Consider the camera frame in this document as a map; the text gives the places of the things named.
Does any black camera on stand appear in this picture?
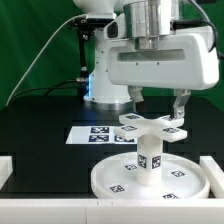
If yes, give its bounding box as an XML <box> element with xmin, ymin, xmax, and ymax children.
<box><xmin>68</xmin><ymin>13</ymin><xmax>115</xmax><ymax>84</ymax></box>

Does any grey camera cable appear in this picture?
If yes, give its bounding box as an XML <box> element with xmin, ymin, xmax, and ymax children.
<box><xmin>5</xmin><ymin>14</ymin><xmax>88</xmax><ymax>108</ymax></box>

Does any grey braided robot cable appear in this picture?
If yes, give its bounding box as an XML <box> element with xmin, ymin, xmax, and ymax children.
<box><xmin>171</xmin><ymin>0</ymin><xmax>224</xmax><ymax>61</ymax></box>

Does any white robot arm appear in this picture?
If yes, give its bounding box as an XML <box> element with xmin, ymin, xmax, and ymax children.
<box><xmin>73</xmin><ymin>0</ymin><xmax>219</xmax><ymax>118</ymax></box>

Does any white cross-shaped table base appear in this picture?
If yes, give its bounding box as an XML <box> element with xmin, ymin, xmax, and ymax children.
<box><xmin>114</xmin><ymin>113</ymin><xmax>187</xmax><ymax>142</ymax></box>

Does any white front fence rail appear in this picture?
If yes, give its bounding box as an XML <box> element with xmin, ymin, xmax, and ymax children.
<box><xmin>0</xmin><ymin>199</ymin><xmax>224</xmax><ymax>224</ymax></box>

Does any white right fence block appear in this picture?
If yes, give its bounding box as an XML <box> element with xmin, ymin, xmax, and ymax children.
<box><xmin>200</xmin><ymin>156</ymin><xmax>224</xmax><ymax>199</ymax></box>

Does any white round table top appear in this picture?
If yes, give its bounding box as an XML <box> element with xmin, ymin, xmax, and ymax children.
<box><xmin>91</xmin><ymin>152</ymin><xmax>210</xmax><ymax>200</ymax></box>

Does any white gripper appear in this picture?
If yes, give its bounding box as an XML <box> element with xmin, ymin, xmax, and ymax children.
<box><xmin>108</xmin><ymin>26</ymin><xmax>219</xmax><ymax>119</ymax></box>

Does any white fiducial marker sheet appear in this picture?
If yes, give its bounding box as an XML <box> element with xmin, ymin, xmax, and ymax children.
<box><xmin>66</xmin><ymin>126</ymin><xmax>136</xmax><ymax>144</ymax></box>

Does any white left fence block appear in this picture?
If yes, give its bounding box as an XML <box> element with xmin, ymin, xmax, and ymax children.
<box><xmin>0</xmin><ymin>156</ymin><xmax>13</xmax><ymax>190</ymax></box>

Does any black cable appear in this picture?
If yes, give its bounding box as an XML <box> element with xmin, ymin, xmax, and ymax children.
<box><xmin>11</xmin><ymin>79</ymin><xmax>81</xmax><ymax>101</ymax></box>

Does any white fence block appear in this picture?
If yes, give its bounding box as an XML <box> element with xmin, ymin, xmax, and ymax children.
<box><xmin>0</xmin><ymin>156</ymin><xmax>13</xmax><ymax>190</ymax></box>
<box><xmin>200</xmin><ymin>156</ymin><xmax>224</xmax><ymax>199</ymax></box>

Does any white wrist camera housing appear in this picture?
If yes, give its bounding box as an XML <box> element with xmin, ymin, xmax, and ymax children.
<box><xmin>104</xmin><ymin>13</ymin><xmax>126</xmax><ymax>40</ymax></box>

